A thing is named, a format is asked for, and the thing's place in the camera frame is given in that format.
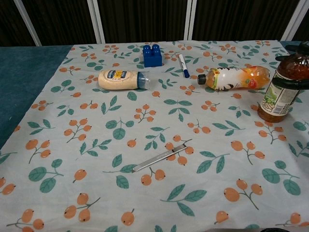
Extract orange juice bottle black cap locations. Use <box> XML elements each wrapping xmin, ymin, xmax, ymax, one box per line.
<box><xmin>197</xmin><ymin>65</ymin><xmax>271</xmax><ymax>93</ymax></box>

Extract floral tablecloth orange berries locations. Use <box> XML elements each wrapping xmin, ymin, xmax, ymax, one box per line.
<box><xmin>0</xmin><ymin>39</ymin><xmax>309</xmax><ymax>232</ymax></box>

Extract dark folding partition white frames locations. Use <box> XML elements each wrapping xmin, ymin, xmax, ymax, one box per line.
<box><xmin>0</xmin><ymin>0</ymin><xmax>309</xmax><ymax>47</ymax></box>

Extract brown tea bottle green label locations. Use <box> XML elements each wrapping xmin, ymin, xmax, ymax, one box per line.
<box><xmin>257</xmin><ymin>52</ymin><xmax>305</xmax><ymax>123</ymax></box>

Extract mayonnaise squeeze bottle blue cap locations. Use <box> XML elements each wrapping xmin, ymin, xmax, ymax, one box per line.
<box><xmin>98</xmin><ymin>69</ymin><xmax>152</xmax><ymax>91</ymax></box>

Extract white marker blue cap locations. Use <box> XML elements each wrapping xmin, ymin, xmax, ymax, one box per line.
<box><xmin>178</xmin><ymin>54</ymin><xmax>190</xmax><ymax>79</ymax></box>

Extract blue toy building brick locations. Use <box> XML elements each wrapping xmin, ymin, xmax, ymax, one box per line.
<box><xmin>141</xmin><ymin>43</ymin><xmax>164</xmax><ymax>69</ymax></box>

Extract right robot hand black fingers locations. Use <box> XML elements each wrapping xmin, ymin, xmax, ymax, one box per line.
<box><xmin>272</xmin><ymin>40</ymin><xmax>309</xmax><ymax>90</ymax></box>

